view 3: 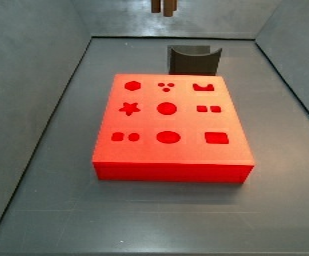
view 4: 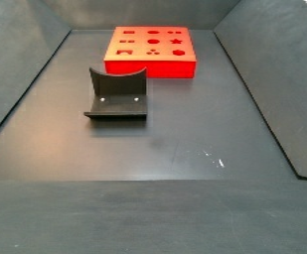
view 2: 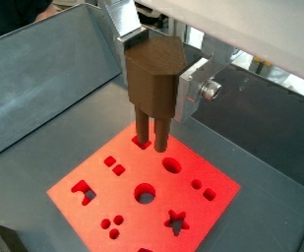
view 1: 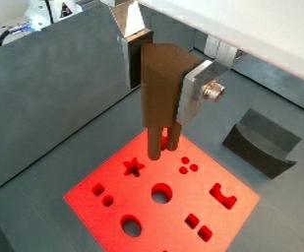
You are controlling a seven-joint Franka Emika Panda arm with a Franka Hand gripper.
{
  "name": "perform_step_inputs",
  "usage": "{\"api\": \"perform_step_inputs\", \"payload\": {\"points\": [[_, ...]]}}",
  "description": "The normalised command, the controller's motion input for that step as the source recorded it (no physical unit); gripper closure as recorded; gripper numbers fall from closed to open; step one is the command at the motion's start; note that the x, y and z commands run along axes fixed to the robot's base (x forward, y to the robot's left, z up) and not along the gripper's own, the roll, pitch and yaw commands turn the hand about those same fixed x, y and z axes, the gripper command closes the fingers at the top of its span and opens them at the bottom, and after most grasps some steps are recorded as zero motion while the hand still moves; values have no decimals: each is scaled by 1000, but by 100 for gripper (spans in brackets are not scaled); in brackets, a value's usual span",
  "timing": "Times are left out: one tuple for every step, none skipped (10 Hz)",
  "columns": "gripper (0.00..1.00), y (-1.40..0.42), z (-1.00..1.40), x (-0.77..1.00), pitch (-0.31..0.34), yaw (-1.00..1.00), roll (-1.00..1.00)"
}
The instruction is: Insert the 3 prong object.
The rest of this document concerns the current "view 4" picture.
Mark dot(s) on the black curved holder bracket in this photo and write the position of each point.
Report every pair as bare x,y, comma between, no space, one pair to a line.
119,94

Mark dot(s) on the red shape-sorter block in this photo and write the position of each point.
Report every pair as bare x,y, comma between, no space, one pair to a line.
161,49

